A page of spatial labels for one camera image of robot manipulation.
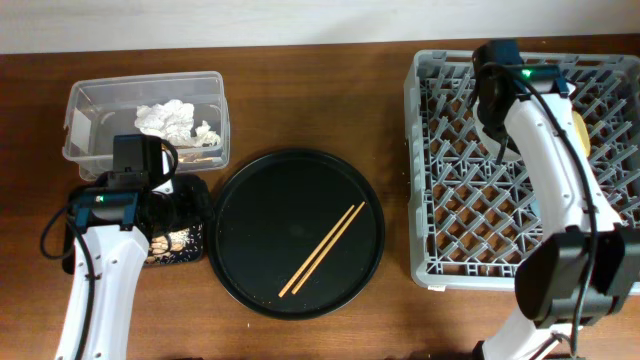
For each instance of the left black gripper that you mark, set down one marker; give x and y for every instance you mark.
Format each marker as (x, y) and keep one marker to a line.
(191, 213)

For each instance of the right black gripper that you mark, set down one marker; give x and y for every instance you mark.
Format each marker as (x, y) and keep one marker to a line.
(488, 129)

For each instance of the white napkin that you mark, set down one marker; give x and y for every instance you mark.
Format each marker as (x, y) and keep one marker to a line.
(174, 121)

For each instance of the grey ceramic plate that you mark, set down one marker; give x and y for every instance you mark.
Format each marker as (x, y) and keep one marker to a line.
(492, 146)

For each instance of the grey dishwasher rack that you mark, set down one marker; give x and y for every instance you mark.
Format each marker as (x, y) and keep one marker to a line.
(470, 224)

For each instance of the wooden chopstick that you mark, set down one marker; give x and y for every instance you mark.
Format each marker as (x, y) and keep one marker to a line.
(312, 260)
(327, 250)

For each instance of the blue plastic cup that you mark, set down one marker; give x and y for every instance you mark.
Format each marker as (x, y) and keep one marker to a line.
(535, 208)

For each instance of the round black tray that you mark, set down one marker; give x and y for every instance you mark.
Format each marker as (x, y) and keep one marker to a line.
(296, 234)

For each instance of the gold foil wrapper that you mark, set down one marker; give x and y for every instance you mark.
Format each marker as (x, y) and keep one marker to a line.
(195, 159)

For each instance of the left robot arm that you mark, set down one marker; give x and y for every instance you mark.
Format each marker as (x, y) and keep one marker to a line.
(99, 310)

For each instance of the pile of food scraps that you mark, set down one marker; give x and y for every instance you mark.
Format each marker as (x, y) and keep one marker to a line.
(176, 247)

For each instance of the black rectangular tray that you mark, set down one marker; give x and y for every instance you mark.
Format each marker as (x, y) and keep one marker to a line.
(95, 212)

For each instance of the clear plastic bin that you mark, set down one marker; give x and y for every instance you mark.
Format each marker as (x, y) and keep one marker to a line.
(100, 109)

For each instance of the yellow bowl with food scraps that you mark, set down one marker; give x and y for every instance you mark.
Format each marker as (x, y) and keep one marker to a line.
(582, 132)

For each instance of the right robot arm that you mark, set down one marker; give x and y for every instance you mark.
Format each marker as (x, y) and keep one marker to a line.
(588, 260)

